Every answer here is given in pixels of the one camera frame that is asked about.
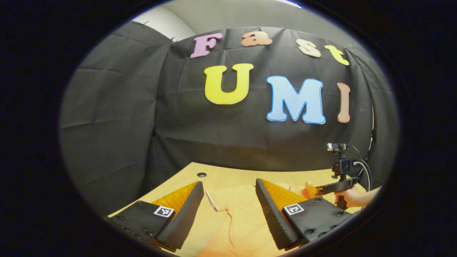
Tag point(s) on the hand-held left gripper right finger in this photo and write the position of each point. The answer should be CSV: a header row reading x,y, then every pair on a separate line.
x,y
273,219

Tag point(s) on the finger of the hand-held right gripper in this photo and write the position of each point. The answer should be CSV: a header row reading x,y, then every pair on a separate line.
x,y
310,190

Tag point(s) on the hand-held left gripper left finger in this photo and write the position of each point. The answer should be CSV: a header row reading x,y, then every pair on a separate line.
x,y
184,217

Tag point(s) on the orange T-shirt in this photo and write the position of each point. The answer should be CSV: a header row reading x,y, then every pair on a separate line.
x,y
242,214

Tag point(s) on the black backdrop cloth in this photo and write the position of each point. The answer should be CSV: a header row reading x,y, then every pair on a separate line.
x,y
214,135

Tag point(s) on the ceiling light panel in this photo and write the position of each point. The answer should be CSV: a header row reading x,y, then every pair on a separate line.
x,y
292,3

